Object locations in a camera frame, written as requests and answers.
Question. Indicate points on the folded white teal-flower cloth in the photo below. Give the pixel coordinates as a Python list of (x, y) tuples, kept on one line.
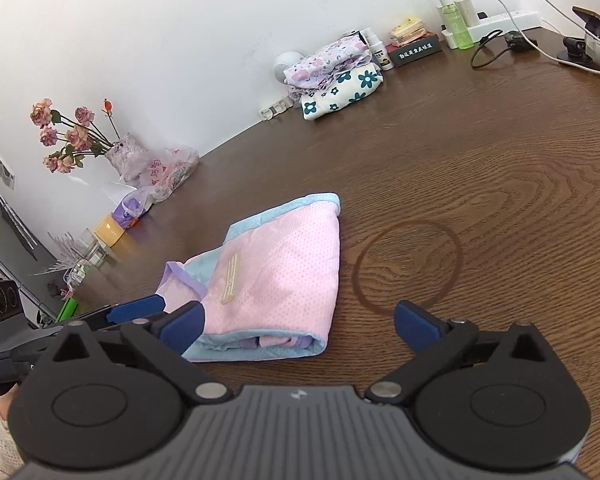
[(342, 92)]

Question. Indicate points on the smartphone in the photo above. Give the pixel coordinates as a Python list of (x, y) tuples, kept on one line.
[(597, 22)]

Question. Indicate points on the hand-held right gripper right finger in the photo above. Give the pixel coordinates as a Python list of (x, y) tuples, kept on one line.
[(417, 330)]

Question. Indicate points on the yellow packets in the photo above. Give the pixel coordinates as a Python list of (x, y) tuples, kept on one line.
[(408, 30)]

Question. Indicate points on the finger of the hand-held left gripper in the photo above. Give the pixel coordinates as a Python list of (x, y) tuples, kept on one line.
[(135, 307)]

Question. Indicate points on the small white labelled bottle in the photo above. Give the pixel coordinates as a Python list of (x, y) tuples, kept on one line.
[(382, 57)]

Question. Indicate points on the white charger plug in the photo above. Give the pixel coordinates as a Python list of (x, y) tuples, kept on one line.
[(467, 10)]

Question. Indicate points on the yellow cup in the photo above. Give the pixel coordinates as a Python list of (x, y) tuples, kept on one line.
[(110, 232)]

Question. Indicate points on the wall poster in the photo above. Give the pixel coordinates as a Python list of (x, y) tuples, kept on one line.
[(3, 170)]

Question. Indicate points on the clear plastic bag red print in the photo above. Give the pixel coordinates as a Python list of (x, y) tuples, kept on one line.
[(172, 167)]

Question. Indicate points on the green plastic object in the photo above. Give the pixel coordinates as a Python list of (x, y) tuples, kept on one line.
[(66, 310)]

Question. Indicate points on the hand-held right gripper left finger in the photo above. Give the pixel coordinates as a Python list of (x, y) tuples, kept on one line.
[(185, 327)]

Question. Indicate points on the pink blue purple-trimmed garment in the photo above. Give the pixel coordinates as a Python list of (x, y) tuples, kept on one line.
[(275, 280)]

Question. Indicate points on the dark metal rack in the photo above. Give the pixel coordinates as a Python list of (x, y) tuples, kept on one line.
[(10, 260)]

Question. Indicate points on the white robot-shaped speaker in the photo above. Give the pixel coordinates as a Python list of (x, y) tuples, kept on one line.
[(286, 66)]

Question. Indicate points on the purple packet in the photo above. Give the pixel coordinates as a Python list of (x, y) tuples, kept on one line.
[(130, 210)]

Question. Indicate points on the pale purple vase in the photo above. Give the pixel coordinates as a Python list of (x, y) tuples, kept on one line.
[(125, 157)]

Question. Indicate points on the white feathery decoration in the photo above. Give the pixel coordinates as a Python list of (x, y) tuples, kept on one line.
[(65, 260)]

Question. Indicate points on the folded purple floral cloth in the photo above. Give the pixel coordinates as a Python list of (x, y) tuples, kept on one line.
[(325, 62)]

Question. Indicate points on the clear drinking glass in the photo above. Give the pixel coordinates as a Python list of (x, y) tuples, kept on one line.
[(92, 250)]

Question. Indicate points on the dried pink rose bouquet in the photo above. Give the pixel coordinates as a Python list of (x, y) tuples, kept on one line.
[(65, 135)]

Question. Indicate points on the green bottle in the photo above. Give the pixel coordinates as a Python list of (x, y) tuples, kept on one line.
[(455, 25)]

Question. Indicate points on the white pump bottle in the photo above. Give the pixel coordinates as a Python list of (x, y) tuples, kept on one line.
[(369, 37)]

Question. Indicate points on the white power strip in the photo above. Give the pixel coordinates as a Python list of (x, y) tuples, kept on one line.
[(505, 21), (275, 110)]

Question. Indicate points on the black box white label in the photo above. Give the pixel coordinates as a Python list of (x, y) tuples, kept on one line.
[(415, 52)]

